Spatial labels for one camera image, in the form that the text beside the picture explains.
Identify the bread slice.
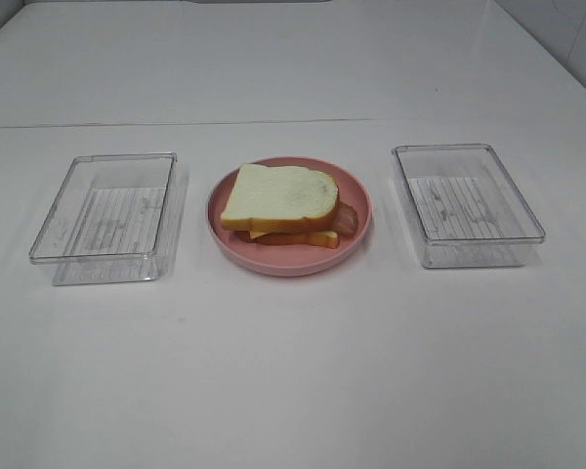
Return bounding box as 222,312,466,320
220,164,340,234
234,231,339,249

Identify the yellow cheese slice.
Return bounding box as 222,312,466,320
248,231,267,240

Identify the pink round plate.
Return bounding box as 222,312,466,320
206,156,372,277

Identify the left clear plastic tray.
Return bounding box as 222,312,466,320
28,152,183,286

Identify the clear plastic tray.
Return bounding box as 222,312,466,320
28,152,183,286
392,144,546,269

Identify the right clear plastic tray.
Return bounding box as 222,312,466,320
392,144,546,269

